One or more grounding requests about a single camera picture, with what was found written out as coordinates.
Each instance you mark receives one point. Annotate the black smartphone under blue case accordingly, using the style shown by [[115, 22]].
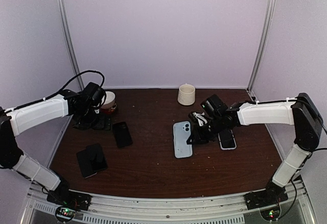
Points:
[[122, 135]]

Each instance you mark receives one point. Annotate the red floral saucer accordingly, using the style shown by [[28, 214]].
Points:
[[110, 110]]

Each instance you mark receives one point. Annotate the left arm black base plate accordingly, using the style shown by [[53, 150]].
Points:
[[76, 201]]

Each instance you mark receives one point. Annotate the aluminium front rail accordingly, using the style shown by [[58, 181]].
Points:
[[232, 208]]

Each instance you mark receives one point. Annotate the black smartphone under stack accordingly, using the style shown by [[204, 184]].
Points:
[[85, 164]]

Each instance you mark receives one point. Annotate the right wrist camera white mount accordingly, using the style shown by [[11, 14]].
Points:
[[198, 118]]

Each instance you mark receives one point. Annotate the left aluminium corner post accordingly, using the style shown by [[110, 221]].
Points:
[[67, 37]]

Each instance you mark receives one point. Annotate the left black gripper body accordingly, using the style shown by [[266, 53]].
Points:
[[89, 119]]

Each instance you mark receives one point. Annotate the cream ribbed cup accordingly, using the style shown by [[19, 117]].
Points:
[[186, 95]]

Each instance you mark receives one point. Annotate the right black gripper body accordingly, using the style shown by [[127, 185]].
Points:
[[208, 134]]

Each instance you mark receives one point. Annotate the aluminium corner post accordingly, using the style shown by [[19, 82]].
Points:
[[262, 44], [67, 37]]

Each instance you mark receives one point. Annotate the silver edged black smartphone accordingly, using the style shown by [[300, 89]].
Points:
[[227, 139]]

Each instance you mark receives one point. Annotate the lavender phone case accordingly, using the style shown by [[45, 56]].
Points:
[[228, 147]]

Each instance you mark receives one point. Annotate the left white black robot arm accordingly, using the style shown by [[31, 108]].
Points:
[[83, 107]]

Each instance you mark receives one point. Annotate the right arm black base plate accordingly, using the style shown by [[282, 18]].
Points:
[[263, 198]]

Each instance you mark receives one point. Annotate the right aluminium corner post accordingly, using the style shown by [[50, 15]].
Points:
[[262, 44]]

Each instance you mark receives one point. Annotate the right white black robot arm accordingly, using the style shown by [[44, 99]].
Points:
[[299, 111]]

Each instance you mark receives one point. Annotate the light blue phone case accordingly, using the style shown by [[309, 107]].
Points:
[[181, 133]]

